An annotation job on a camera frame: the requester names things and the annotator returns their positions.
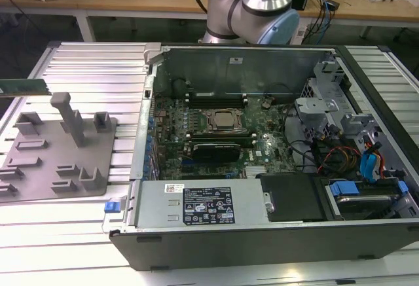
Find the green RAM stick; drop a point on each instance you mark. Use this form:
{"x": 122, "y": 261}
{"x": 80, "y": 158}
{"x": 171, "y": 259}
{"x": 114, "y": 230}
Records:
{"x": 23, "y": 87}

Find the black RAM slot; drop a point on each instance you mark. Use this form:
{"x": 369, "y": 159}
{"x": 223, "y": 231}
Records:
{"x": 248, "y": 142}
{"x": 221, "y": 139}
{"x": 216, "y": 102}
{"x": 216, "y": 94}
{"x": 216, "y": 98}
{"x": 219, "y": 133}
{"x": 219, "y": 136}
{"x": 216, "y": 106}

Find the metal CPU socket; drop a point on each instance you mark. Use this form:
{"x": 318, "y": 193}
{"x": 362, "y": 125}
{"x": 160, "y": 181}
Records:
{"x": 207, "y": 120}

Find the silver CPU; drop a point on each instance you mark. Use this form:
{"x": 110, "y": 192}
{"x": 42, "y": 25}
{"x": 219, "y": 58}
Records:
{"x": 224, "y": 119}

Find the black graphics card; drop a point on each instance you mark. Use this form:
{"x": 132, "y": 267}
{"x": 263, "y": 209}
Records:
{"x": 216, "y": 155}

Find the round coin battery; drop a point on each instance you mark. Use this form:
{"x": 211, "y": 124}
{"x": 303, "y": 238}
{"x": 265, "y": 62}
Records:
{"x": 265, "y": 104}

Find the silver finned chipset heatsink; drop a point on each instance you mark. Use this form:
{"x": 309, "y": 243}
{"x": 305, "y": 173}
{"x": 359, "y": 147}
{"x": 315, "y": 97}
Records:
{"x": 256, "y": 172}

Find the green motherboard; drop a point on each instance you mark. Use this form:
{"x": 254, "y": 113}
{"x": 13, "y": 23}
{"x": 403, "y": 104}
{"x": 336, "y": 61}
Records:
{"x": 271, "y": 142}

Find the grey power supply unit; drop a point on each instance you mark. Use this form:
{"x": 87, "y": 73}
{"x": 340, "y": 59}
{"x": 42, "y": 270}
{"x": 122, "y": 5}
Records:
{"x": 154, "y": 204}

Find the black plastic shroud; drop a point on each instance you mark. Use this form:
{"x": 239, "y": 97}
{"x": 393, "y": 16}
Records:
{"x": 294, "y": 197}

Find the silver drive cage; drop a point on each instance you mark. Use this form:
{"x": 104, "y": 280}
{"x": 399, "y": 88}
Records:
{"x": 327, "y": 109}

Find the open black PC case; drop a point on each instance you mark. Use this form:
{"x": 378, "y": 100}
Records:
{"x": 229, "y": 250}

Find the blue case latch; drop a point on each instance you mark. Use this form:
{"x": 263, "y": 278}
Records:
{"x": 113, "y": 208}

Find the wooden desk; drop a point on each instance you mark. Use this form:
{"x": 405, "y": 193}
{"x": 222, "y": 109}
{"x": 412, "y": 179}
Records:
{"x": 131, "y": 3}

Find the grey parts rack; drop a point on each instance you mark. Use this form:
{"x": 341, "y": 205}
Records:
{"x": 49, "y": 155}

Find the hard disk in blue carrier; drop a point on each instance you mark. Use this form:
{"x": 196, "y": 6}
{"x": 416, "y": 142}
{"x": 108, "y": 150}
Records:
{"x": 360, "y": 201}

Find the white label on case wall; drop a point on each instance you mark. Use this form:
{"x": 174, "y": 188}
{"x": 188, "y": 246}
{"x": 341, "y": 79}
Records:
{"x": 235, "y": 60}

